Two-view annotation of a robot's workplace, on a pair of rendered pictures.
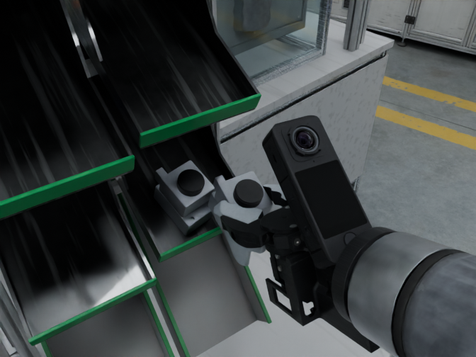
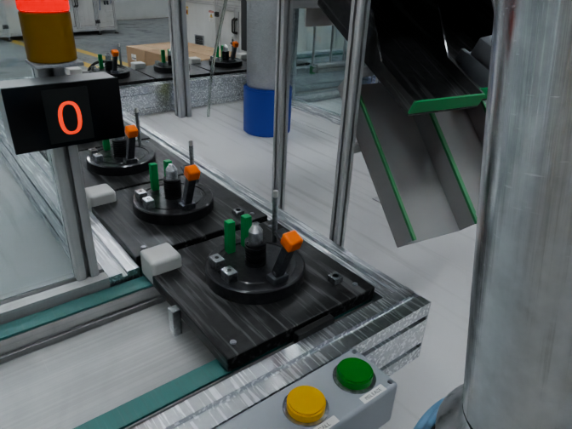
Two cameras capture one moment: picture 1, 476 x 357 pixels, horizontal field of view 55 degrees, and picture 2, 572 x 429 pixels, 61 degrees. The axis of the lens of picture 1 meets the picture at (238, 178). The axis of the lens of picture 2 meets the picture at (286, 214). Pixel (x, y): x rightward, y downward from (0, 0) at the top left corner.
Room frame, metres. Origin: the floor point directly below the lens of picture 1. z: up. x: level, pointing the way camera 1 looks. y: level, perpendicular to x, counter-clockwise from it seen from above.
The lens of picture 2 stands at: (-0.42, 0.31, 1.37)
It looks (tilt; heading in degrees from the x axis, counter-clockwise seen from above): 28 degrees down; 5
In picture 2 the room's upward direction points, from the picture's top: 3 degrees clockwise
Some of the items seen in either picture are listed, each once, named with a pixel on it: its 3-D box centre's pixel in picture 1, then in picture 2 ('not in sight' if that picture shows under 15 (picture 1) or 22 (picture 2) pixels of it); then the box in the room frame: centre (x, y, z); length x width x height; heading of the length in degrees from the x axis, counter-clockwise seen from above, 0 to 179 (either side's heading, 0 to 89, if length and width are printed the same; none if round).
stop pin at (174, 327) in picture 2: not in sight; (174, 320); (0.06, 0.48, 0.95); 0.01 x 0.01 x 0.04; 44
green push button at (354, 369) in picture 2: not in sight; (354, 375); (-0.02, 0.25, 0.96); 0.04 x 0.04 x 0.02
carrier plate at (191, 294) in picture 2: not in sight; (254, 279); (0.15, 0.39, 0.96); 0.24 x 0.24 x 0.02; 44
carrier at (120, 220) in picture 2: not in sight; (172, 184); (0.33, 0.57, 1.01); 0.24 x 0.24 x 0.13; 44
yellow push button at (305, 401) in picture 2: not in sight; (306, 406); (-0.07, 0.30, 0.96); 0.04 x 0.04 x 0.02
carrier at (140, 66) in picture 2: not in sight; (171, 58); (1.48, 0.93, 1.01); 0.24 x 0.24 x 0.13; 44
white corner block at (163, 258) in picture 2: not in sight; (161, 263); (0.15, 0.53, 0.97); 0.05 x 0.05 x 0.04; 44
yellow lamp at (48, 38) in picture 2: not in sight; (48, 36); (0.10, 0.61, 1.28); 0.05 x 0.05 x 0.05
